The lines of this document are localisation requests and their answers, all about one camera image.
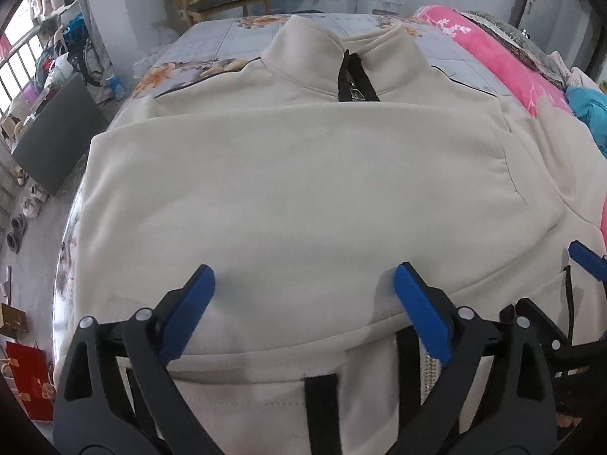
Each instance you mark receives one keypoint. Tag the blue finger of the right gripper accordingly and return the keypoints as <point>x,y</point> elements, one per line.
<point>588,260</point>

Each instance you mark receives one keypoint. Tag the metal window railing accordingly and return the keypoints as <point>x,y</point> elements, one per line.
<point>18,69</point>

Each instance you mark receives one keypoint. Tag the blue patterned cloth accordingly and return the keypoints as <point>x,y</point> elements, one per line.
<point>589,106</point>

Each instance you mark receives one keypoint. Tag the red gift bag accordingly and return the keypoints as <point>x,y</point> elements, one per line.
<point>26,371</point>

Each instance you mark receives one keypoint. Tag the beige zip-up jacket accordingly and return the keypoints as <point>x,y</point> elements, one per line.
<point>303,180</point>

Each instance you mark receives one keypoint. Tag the grey fuzzy blanket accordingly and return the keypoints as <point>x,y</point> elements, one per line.
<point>519,45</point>

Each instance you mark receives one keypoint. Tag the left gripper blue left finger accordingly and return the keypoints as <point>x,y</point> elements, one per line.
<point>116,395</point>

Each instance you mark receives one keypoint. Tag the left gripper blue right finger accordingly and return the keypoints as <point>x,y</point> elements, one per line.
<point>494,392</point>

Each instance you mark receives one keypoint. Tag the grey flat board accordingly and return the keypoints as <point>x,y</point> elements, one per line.
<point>59,136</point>

